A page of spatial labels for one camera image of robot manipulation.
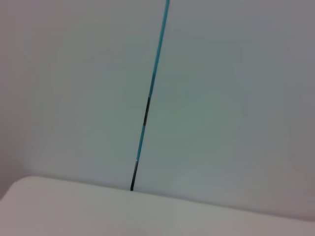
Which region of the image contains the blue wall seam strip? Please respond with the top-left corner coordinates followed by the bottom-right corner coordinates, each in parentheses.
top-left (130, 0), bottom-right (171, 192)

